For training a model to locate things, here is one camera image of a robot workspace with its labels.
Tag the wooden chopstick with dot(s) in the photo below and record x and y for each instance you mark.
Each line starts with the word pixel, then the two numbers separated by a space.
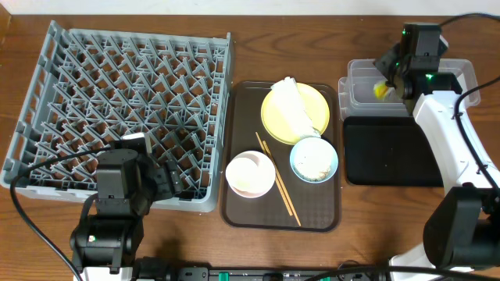
pixel 279 187
pixel 283 189

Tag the light blue bowl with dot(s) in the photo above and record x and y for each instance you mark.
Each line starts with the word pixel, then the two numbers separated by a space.
pixel 314 160

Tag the wooden chopstick left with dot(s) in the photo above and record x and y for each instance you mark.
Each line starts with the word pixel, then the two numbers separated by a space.
pixel 279 187

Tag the white bowl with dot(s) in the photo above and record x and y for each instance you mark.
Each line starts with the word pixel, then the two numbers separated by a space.
pixel 250 174

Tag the grey plastic dishwasher rack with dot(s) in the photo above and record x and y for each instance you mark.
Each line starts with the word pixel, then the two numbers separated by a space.
pixel 91 87

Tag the brown plastic serving tray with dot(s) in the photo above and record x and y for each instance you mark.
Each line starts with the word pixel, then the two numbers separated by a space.
pixel 318 204

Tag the yellow round plate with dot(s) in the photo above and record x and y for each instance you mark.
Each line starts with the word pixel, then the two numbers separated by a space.
pixel 277 126

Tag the wooden chopstick right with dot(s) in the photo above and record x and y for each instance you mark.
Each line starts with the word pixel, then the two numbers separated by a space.
pixel 283 189

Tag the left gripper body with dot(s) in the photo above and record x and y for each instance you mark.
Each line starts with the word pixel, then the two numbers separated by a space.
pixel 166 183

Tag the white napkin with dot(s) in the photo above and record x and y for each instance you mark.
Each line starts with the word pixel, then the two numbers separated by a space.
pixel 292 107

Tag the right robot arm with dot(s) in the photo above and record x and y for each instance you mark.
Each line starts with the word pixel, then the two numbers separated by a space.
pixel 462 234

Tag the black waste tray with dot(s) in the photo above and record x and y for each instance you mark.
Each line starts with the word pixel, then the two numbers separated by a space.
pixel 388 151

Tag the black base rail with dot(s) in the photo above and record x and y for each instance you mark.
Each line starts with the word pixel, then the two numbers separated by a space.
pixel 157 269

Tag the yellow green wrapper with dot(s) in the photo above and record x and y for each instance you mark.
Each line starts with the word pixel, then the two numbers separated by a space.
pixel 381 90

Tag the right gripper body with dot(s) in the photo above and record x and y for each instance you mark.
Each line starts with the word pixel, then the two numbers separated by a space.
pixel 390 65

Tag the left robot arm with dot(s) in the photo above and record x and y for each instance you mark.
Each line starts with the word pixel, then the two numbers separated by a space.
pixel 110 228

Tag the clear plastic waste bin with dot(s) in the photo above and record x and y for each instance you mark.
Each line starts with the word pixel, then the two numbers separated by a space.
pixel 356 97

